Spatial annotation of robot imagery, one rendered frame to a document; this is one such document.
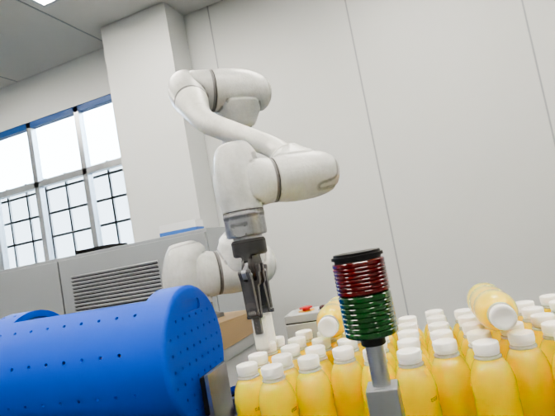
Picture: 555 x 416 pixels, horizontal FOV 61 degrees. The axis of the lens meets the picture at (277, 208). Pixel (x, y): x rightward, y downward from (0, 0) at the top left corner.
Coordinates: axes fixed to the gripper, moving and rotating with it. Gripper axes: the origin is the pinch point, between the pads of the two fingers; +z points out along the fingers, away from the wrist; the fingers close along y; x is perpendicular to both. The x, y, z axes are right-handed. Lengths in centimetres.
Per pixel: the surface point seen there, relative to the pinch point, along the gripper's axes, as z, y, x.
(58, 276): -22, -153, -180
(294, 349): 3.3, 4.9, 7.3
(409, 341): 2.9, 11.0, 29.7
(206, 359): 4.4, -0.2, -14.4
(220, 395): 11.2, 3.7, -10.6
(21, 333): -9, 13, -50
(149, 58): -187, -246, -141
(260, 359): 3.6, 8.5, 1.2
